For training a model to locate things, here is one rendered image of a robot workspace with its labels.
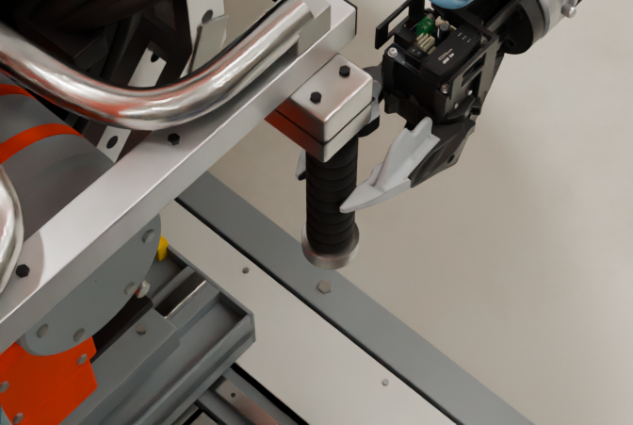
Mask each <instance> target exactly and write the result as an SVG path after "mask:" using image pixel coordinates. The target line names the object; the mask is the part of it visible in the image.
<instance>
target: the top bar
mask: <svg viewBox="0 0 633 425"><path fill-rule="evenodd" d="M325 1H327V2H328V3H330V5H331V30H330V31H329V32H328V33H327V34H326V35H324V36H323V37H322V38H321V39H320V40H319V41H317V42H316V43H315V44H314V45H313V46H312V47H311V48H310V49H308V50H307V51H306V52H305V53H304V54H303V55H302V56H300V57H295V56H293V55H292V54H290V53H289V52H288V51H286V52H285V53H284V54H283V55H282V56H281V57H279V58H278V59H277V60H276V61H275V62H274V63H272V64H271V65H270V66H269V67H268V68H267V69H266V70H264V71H263V72H262V73H261V74H260V75H259V76H257V77H256V78H255V79H254V80H253V81H252V82H251V83H250V84H249V85H248V86H247V87H246V88H245V89H243V90H242V91H241V92H240V93H238V94H237V95H236V96H234V97H233V98H232V99H230V100H229V101H228V102H226V103H225V104H223V105H221V106H219V107H218V108H216V109H214V110H212V111H211V112H209V113H207V114H205V115H203V116H201V117H199V118H197V119H195V120H192V121H190V122H187V123H182V124H179V125H175V126H172V127H168V128H163V129H156V130H154V131H153V132H152V133H151V134H150V135H149V136H147V137H146V138H145V139H144V140H143V141H141V142H140V143H139V144H138V145H137V146H136V147H134V148H133V149H132V150H131V151H130V152H129V153H127V154H126V155H125V156H124V157H123V158H121V159H120V160H119V161H118V162H117V163H116V164H114V165H113V166H112V167H111V168H110V169H109V170H107V171H106V172H105V173H104V174H103V175H101V176H100V177H99V178H98V179H97V180H96V181H95V182H93V183H92V184H91V185H90V186H89V187H88V188H86V189H85V190H84V191H83V192H82V193H80V194H79V195H78V196H77V197H76V198H75V199H73V200H72V201H71V202H70V203H69V204H67V205H66V206H65V207H64V208H63V209H62V210H60V211H59V212H58V213H57V214H56V215H55V216H54V217H53V218H52V219H50V220H49V221H48V222H46V223H45V224H44V225H43V226H42V228H40V229H39V230H38V231H37V232H36V233H35V234H33V235H32V236H31V237H30V238H29V239H27V240H26V241H25V242H24V243H23V246H22V250H21V254H20V257H19V260H18V263H17V265H16V268H15V270H14V272H13V273H12V275H11V277H10V279H9V281H8V283H7V285H6V287H5V288H4V290H3V291H2V293H1V294H0V354H2V353H3V352H4V351H5V350H6V349H7V348H8V347H10V346H11V345H12V344H13V343H14V342H15V341H16V340H17V339H18V338H20V337H21V336H22V335H23V334H24V333H25V332H26V331H27V330H29V329H30V328H31V327H32V326H33V325H34V324H35V323H36V322H38V321H39V320H40V319H41V318H42V317H43V316H44V315H45V314H47V313H48V312H49V311H50V310H51V309H52V308H53V307H54V306H56V305H57V304H58V303H59V302H60V301H61V300H62V299H63V298H65V297H66V296H67V295H68V294H69V293H70V292H71V291H72V290H74V289H75V288H76V287H77V286H78V285H79V284H80V283H81V282H83V281H84V280H85V279H86V278H87V277H88V276H89V275H90V274H92V273H93V272H94V271H95V270H96V269H97V268H98V267H99V266H101V265H102V264H103V263H104V262H105V261H106V260H107V259H108V258H109V257H110V256H111V255H112V254H113V253H115V252H116V251H117V250H118V249H119V248H120V247H121V246H122V245H123V244H124V243H125V242H126V241H128V240H129V239H130V238H131V237H132V236H133V235H134V234H136V233H137V232H138V231H139V230H140V229H141V228H142V227H143V226H144V225H146V224H147V223H148V222H149V221H150V220H151V219H152V218H154V217H155V216H156V215H157V214H158V213H159V212H160V211H161V210H162V209H164V208H165V207H166V206H167V205H168V204H169V203H170V202H171V201H173V200H174V199H175V198H176V197H177V196H178V195H179V194H180V193H182V192H183V191H184V190H185V189H186V188H187V187H188V186H189V185H191V184H192V183H193V182H194V181H195V180H196V179H197V178H198V177H200V176H201V175H202V174H203V173H204V172H205V171H206V170H207V169H209V168H210V167H211V166H212V165H213V164H214V163H215V162H216V161H218V160H219V159H220V158H221V157H222V156H223V155H224V154H225V153H227V152H228V151H229V150H230V149H231V148H232V147H233V146H234V145H236V144H237V143H238V142H239V141H240V140H241V139H242V138H243V137H245V136H246V135H247V134H248V133H249V132H250V131H251V130H252V129H253V128H254V127H255V126H256V125H257V124H259V123H260V122H261V121H263V120H264V119H265V118H266V116H267V115H268V114H269V113H270V112H272V111H273V110H274V109H275V108H276V107H277V106H278V105H280V104H281V103H282V102H283V101H284V100H285V99H286V98H287V97H288V96H290V95H291V94H292V93H293V92H294V91H295V90H296V89H298V88H299V87H300V86H301V85H302V84H303V83H304V82H305V81H306V80H308V79H309V78H310V77H311V76H312V75H313V74H314V73H316V72H317V71H318V70H319V69H320V68H321V67H322V66H323V65H324V64H326V63H327V62H328V61H329V60H330V59H331V58H332V57H333V56H335V55H336V54H337V53H338V52H339V51H340V50H341V49H342V48H344V47H345V46H346V45H347V44H348V43H349V42H350V41H351V40H353V39H354V37H355V35H356V34H357V9H358V7H356V6H355V5H354V4H352V3H351V2H350V1H349V0H325Z"/></svg>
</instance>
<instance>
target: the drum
mask: <svg viewBox="0 0 633 425"><path fill-rule="evenodd" d="M0 163H1V165H2V166H3V168H4V170H5V171H6V173H7V174H8V177H9V178H10V180H11V182H12V184H13V186H14V187H15V189H16V192H17V194H18V197H19V200H20V203H21V206H22V210H23V215H24V240H23V243H24V242H25V241H26V240H27V239H29V238H30V237H31V236H32V235H33V234H35V233H36V232H37V231H38V230H39V229H40V228H42V226H43V225H44V224H45V223H46V222H48V221H49V220H50V219H52V218H53V217H54V216H55V215H56V214H57V213H58V212H59V211H60V210H62V209H63V208H64V207H65V206H66V205H67V204H69V203H70V202H71V201H72V200H73V199H75V198H76V197H77V196H78V195H79V194H80V193H82V192H83V191H84V190H85V189H86V188H88V187H89V186H90V185H91V184H92V183H93V182H95V181H96V180H97V179H98V178H99V177H100V176H101V175H103V174H104V173H105V172H106V171H107V170H109V169H110V168H111V167H112V166H113V165H114V164H115V163H114V162H113V161H112V160H111V159H110V158H109V157H108V156H106V155H105V154H104V153H102V152H101V151H100V150H99V149H97V148H96V147H95V146H94V145H92V144H91V143H90V142H89V141H88V140H87V139H86V138H84V137H83V136H82V135H81V134H79V133H78V132H77V131H76V130H74V129H73V128H71V127H70V126H69V125H68V124H66V123H65V122H63V121H62V120H61V119H60V118H59V117H58V116H57V115H55V114H54V113H53V112H52V111H50V110H49V109H48V108H47V107H45V106H44V105H43V104H42V103H41V102H39V101H38V100H37V99H36V98H35V97H34V96H32V95H31V94H30V93H28V92H27V91H26V90H24V89H22V88H21V87H20V86H19V85H17V84H16V83H15V82H13V81H12V80H11V79H10V78H8V77H7V76H6V75H5V74H3V73H2V72H0ZM160 237H161V218H160V215H159V213H158V214H157V215H156V216H155V217H154V218H152V219H151V220H150V221H149V222H148V223H147V224H146V225H144V226H143V227H142V228H141V229H140V230H139V231H138V232H137V233H136V234H134V235H133V236H132V237H131V238H130V239H129V240H128V241H126V242H125V243H124V244H123V245H122V246H121V247H120V248H119V249H118V250H117V251H116V252H115V253H113V254H112V255H111V256H110V257H109V258H108V259H107V260H106V261H105V262H104V263H103V264H102V265H101V266H99V267H98V268H97V269H96V270H95V271H94V272H93V273H92V274H90V275H89V276H88V277H87V278H86V279H85V280H84V281H83V282H81V283H80V284H79V285H78V286H77V287H76V288H75V289H74V290H72V291H71V292H70V293H69V294H68V295H67V296H66V297H65V298H63V299H62V300H61V301H60V302H59V303H58V304H57V305H56V306H54V307H53V308H52V309H51V310H50V311H49V312H48V313H47V314H45V315H44V316H43V317H42V318H41V319H40V320H39V321H38V322H36V323H35V324H34V325H33V326H32V327H31V328H30V329H29V330H27V331H26V332H25V333H24V334H23V335H22V336H21V337H20V338H18V339H17V340H16V341H15V342H16V343H18V344H19V345H20V346H21V347H22V348H23V349H24V350H25V351H27V352H28V353H30V354H32V355H37V356H46V355H52V354H57V353H61V352H64V351H67V350H69V349H71V348H73V347H75V346H77V345H79V344H80V343H82V342H84V341H85V340H87V339H88V338H90V337H91V336H92V335H94V334H95V333H97V332H98V331H99V330H100V329H102V328H103V327H104V326H105V325H106V324H107V323H108V322H109V321H110V320H111V319H112V318H114V317H115V316H116V314H117V313H118V312H119V311H120V310H121V309H122V308H123V307H124V306H125V304H126V303H127V302H128V301H129V299H130V298H131V297H132V296H133V294H134V293H135V292H136V290H137V289H138V287H139V285H140V284H141V282H142V281H143V279H144V277H145V276H146V274H147V272H148V270H149V268H150V266H151V265H152V263H153V261H154V257H155V255H156V252H157V249H158V246H159V241H160Z"/></svg>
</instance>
